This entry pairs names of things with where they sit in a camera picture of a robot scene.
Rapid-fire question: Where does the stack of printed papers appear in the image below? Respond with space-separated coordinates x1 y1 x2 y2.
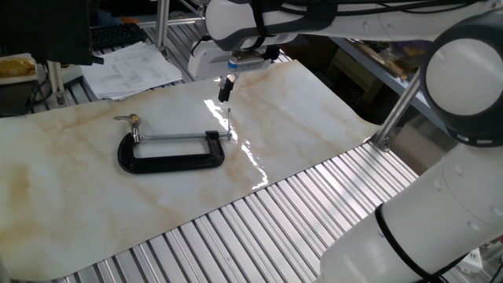
80 41 184 101

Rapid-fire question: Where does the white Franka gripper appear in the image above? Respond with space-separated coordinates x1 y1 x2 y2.
187 39 277 104

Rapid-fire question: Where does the aluminium frame beam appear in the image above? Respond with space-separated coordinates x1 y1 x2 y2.
137 17 206 29

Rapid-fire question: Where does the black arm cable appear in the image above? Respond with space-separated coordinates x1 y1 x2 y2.
190 0 496 52

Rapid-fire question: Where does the grey wrist camera blue cap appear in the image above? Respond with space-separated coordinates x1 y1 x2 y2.
227 50 275 75

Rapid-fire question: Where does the grey metal shelf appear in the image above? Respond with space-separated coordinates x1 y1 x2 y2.
329 36 447 131

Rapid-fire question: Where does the gold packet on white box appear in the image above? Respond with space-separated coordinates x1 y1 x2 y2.
0 53 39 86

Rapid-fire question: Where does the black keyboard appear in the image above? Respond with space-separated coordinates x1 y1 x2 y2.
90 22 149 50

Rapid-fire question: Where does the cardboard box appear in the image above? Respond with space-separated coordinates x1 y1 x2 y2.
332 46 380 104

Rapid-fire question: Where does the marble patterned sheet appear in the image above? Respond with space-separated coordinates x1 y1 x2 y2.
0 58 381 281

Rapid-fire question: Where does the black C-clamp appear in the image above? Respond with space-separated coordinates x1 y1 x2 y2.
116 108 233 175

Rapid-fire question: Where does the black monitor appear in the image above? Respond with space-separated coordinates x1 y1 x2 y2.
0 0 105 67

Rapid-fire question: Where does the aluminium frame post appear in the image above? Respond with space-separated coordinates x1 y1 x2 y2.
154 0 171 51
46 61 68 108
370 73 422 153

